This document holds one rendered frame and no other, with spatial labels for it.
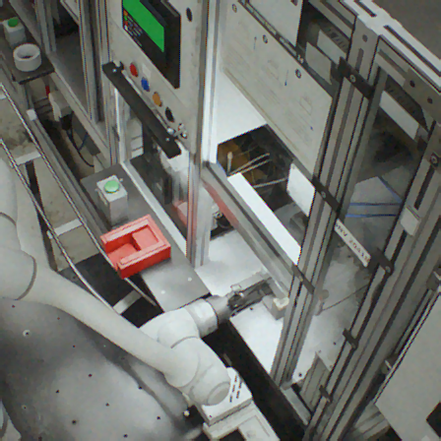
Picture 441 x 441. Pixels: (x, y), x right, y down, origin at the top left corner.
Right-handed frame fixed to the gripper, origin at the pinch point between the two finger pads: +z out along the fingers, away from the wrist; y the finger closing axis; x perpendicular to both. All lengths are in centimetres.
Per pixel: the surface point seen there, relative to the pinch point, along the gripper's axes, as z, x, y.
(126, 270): -31.1, 25.4, -5.8
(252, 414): -22.6, -25.1, -12.5
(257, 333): -9.5, -7.1, -9.5
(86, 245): -16, 102, -101
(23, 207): -32, 136, -101
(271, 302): -1.3, -1.4, -9.0
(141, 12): -17, 39, 66
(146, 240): -21.8, 31.2, -5.4
